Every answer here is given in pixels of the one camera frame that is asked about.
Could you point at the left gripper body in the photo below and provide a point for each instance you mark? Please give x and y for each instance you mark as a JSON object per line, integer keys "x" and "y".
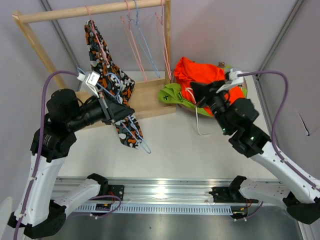
{"x": 107, "y": 117}

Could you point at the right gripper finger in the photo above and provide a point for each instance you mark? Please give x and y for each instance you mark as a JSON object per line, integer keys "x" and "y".
{"x": 201, "y": 89}
{"x": 205, "y": 101}

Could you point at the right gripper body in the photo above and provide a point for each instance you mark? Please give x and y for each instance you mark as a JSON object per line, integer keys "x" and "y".
{"x": 218, "y": 104}

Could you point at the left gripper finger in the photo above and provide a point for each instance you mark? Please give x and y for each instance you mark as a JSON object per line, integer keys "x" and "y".
{"x": 120, "y": 110}
{"x": 114, "y": 120}

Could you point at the lime green shorts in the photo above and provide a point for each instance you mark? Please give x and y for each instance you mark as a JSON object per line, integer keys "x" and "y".
{"x": 171, "y": 94}

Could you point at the patterned black orange shorts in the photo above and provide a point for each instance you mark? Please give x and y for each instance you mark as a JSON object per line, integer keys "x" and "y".
{"x": 116, "y": 84}

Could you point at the blue wire hanger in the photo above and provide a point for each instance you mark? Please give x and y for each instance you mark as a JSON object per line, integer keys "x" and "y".
{"x": 140, "y": 39}

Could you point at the pink wire hanger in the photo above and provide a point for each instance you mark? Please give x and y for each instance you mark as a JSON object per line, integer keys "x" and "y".
{"x": 161, "y": 33}

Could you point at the pink hanger of green shorts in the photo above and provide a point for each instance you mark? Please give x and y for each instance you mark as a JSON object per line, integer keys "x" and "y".
{"x": 131, "y": 40}

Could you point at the pink hanger of patterned shorts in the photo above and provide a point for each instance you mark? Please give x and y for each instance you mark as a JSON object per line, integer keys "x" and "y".
{"x": 96, "y": 36}

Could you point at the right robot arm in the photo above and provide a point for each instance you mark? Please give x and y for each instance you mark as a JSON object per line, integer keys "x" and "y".
{"x": 253, "y": 143}

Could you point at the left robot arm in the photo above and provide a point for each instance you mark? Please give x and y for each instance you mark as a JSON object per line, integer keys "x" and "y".
{"x": 38, "y": 213}

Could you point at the wooden clothes rack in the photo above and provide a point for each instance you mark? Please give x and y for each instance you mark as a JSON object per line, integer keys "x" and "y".
{"x": 145, "y": 100}

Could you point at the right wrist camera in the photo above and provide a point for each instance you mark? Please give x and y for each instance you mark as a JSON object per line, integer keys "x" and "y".
{"x": 234, "y": 79}

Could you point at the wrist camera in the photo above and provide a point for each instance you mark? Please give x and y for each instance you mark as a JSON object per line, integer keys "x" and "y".
{"x": 234, "y": 79}
{"x": 89, "y": 81}

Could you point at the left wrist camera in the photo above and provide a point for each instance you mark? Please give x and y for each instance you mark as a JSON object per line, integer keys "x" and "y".
{"x": 89, "y": 81}

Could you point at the aluminium mounting rail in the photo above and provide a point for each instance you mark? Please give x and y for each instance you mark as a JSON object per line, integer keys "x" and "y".
{"x": 197, "y": 191}

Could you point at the white slotted cable duct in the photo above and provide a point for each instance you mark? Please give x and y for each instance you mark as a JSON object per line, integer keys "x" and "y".
{"x": 169, "y": 209}

